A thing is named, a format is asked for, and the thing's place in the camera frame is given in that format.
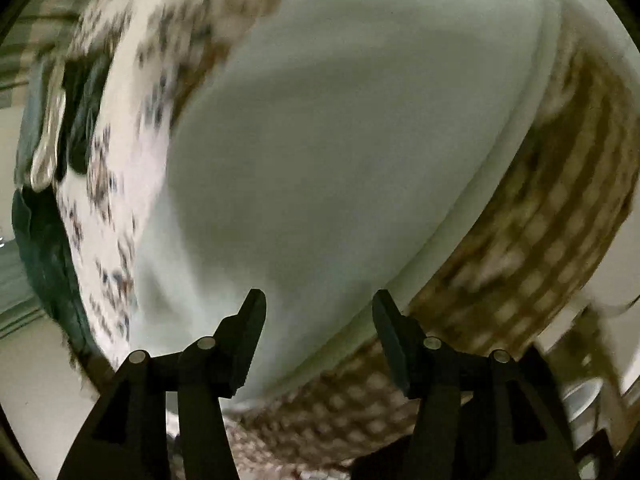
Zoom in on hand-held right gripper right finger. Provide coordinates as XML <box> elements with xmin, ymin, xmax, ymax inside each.
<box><xmin>371</xmin><ymin>288</ymin><xmax>581</xmax><ymax>480</ymax></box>

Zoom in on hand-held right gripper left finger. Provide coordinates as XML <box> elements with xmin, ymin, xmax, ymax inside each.
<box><xmin>56</xmin><ymin>288</ymin><xmax>267</xmax><ymax>480</ymax></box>

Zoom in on dark green plush blanket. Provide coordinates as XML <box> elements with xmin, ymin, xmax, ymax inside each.
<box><xmin>12</xmin><ymin>187</ymin><xmax>118</xmax><ymax>386</ymax></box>

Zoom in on floral bedsheet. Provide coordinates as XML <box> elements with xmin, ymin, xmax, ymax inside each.
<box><xmin>52</xmin><ymin>0</ymin><xmax>281</xmax><ymax>371</ymax></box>

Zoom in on white folded garment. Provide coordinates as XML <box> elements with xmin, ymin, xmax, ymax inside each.
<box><xmin>30</xmin><ymin>60</ymin><xmax>68</xmax><ymax>193</ymax></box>

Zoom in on dark teal folded garment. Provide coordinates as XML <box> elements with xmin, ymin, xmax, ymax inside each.
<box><xmin>55</xmin><ymin>52</ymin><xmax>111</xmax><ymax>176</ymax></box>

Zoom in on grey-blue folded garment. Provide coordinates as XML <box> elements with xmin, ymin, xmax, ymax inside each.
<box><xmin>15</xmin><ymin>67</ymin><xmax>51</xmax><ymax>191</ymax></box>

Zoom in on green striped curtain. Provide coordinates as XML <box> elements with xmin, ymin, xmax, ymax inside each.
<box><xmin>0</xmin><ymin>0</ymin><xmax>121</xmax><ymax>96</ymax></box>

